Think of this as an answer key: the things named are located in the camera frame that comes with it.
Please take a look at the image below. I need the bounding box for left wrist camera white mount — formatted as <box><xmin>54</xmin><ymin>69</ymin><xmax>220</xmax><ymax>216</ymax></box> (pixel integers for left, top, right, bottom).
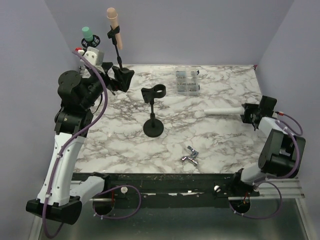
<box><xmin>75</xmin><ymin>46</ymin><xmax>105</xmax><ymax>67</ymax></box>

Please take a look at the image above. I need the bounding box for white microphone grey mesh head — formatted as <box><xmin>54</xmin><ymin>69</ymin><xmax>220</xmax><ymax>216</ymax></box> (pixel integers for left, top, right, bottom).
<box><xmin>204</xmin><ymin>106</ymin><xmax>245</xmax><ymax>115</ymax></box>

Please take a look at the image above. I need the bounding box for clear plastic screw box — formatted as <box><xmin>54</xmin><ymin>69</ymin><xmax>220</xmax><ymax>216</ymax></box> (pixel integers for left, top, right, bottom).
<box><xmin>174</xmin><ymin>66</ymin><xmax>200</xmax><ymax>97</ymax></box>

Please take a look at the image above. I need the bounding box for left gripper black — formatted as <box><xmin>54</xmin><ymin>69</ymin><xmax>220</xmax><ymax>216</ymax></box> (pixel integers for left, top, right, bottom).
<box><xmin>81</xmin><ymin>62</ymin><xmax>134</xmax><ymax>109</ymax></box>

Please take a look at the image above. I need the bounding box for aluminium frame rail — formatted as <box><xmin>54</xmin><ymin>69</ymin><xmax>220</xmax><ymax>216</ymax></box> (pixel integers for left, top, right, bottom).
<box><xmin>259</xmin><ymin>178</ymin><xmax>305</xmax><ymax>199</ymax></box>

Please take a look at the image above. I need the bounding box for peach microphone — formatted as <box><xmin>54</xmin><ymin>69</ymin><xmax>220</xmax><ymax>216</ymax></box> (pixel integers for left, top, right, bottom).
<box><xmin>107</xmin><ymin>7</ymin><xmax>123</xmax><ymax>50</ymax></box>

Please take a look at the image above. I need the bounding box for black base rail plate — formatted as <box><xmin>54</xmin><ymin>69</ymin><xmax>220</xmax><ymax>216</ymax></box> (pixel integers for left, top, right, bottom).
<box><xmin>79</xmin><ymin>171</ymin><xmax>261</xmax><ymax>210</ymax></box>

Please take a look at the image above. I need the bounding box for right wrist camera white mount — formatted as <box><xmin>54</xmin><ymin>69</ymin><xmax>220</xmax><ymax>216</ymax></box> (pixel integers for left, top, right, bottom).
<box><xmin>258</xmin><ymin>114</ymin><xmax>284</xmax><ymax>137</ymax></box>

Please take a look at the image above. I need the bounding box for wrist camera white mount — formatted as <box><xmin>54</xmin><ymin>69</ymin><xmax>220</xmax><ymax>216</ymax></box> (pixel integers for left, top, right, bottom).
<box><xmin>258</xmin><ymin>114</ymin><xmax>284</xmax><ymax>137</ymax></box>
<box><xmin>75</xmin><ymin>46</ymin><xmax>105</xmax><ymax>67</ymax></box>

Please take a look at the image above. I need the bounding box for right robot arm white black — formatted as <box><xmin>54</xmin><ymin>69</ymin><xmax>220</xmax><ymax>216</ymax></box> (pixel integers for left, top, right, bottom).
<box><xmin>230</xmin><ymin>95</ymin><xmax>306</xmax><ymax>196</ymax></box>

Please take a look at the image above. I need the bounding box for black tripod shock-mount stand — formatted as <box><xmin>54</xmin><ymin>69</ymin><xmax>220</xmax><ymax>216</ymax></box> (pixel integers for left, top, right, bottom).
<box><xmin>81</xmin><ymin>35</ymin><xmax>101</xmax><ymax>49</ymax></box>

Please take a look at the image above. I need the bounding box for green microphone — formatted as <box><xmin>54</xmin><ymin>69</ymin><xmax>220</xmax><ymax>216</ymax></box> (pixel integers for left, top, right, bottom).
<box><xmin>81</xmin><ymin>26</ymin><xmax>94</xmax><ymax>43</ymax></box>

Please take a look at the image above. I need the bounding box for chrome faucet tap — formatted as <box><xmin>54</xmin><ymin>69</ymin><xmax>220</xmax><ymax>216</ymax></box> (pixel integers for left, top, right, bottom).
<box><xmin>181</xmin><ymin>145</ymin><xmax>199</xmax><ymax>166</ymax></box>

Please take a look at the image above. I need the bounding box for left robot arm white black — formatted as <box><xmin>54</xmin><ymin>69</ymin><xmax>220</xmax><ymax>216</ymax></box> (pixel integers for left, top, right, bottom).
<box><xmin>26</xmin><ymin>70</ymin><xmax>111</xmax><ymax>225</ymax></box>

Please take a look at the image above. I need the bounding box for black round-base microphone stand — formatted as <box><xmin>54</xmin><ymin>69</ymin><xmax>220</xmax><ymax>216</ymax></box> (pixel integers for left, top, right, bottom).
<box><xmin>141</xmin><ymin>84</ymin><xmax>167</xmax><ymax>138</ymax></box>

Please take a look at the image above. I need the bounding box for black tall round-base stand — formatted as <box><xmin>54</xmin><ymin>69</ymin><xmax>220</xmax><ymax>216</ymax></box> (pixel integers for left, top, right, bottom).
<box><xmin>107</xmin><ymin>26</ymin><xmax>124</xmax><ymax>70</ymax></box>

